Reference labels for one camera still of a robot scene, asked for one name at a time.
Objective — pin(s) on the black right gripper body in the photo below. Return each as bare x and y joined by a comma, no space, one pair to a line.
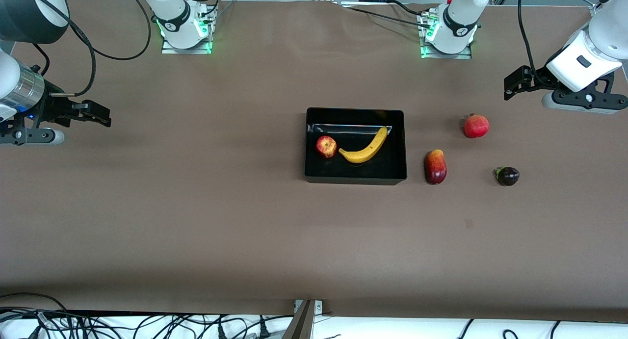
53,109

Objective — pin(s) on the yellow banana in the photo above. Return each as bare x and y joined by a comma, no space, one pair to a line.
365,154

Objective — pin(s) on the red yellow apple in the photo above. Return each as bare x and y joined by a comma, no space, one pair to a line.
326,146

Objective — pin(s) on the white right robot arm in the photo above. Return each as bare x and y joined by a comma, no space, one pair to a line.
29,10

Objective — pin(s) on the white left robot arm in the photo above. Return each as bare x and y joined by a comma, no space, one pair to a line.
458,15

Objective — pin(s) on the red pomegranate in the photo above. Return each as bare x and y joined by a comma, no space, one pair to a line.
476,126

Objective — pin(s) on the dark purple mangosteen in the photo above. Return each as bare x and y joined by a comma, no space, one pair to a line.
508,176

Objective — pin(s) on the red yellow mango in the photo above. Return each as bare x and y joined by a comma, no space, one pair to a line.
435,167

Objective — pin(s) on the black plastic tray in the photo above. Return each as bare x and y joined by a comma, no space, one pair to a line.
324,169

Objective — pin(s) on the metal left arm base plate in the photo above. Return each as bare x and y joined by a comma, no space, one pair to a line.
463,54

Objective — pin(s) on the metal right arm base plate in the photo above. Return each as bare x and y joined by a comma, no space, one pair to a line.
169,48

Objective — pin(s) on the aluminium profile post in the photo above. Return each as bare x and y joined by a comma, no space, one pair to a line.
300,324

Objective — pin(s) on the small metal bracket plate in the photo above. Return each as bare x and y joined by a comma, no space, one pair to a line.
319,307

